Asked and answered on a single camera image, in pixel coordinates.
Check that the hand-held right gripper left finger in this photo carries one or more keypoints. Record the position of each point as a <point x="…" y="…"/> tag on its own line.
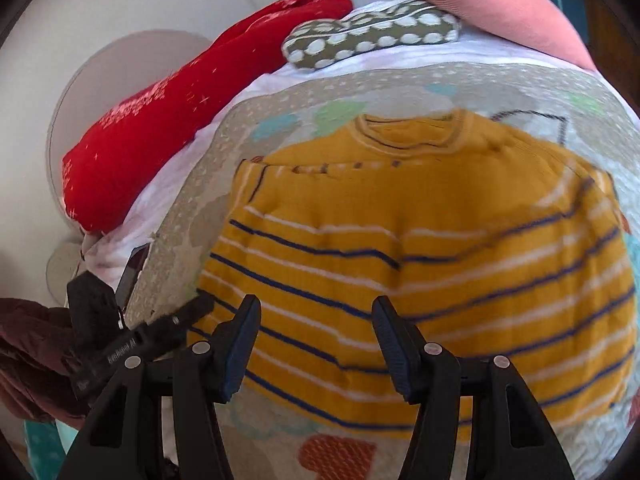
<point x="242" y="350"/>

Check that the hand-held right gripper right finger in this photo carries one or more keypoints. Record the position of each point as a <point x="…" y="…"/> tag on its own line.
<point x="395" y="350"/>

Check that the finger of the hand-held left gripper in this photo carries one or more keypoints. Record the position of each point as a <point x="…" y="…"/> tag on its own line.
<point x="182" y="317"/>

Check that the yellow striped knit sweater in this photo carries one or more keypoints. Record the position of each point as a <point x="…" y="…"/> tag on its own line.
<point x="425" y="260"/>

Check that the person's left forearm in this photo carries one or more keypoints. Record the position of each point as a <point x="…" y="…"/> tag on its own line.
<point x="35" y="360"/>

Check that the dark phone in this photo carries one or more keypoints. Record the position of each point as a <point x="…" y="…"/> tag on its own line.
<point x="134" y="272"/>

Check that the white bed sheet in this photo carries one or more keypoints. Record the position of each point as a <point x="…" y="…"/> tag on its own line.
<point x="165" y="185"/>

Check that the teal dotted cloth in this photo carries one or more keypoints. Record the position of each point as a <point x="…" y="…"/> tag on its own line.
<point x="45" y="450"/>

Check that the quilted patchwork bedspread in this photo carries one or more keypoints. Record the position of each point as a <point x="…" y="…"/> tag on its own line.
<point x="240" y="160"/>

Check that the red patterned blanket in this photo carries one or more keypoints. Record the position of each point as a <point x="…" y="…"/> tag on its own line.
<point x="150" y="125"/>

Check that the rounded white headboard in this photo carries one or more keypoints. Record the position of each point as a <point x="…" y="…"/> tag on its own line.
<point x="85" y="90"/>

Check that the sheep print bolster pillow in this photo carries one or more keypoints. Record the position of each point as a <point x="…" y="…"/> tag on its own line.
<point x="370" y="35"/>

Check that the pink pillow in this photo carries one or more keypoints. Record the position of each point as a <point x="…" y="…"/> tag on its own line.
<point x="490" y="5"/>

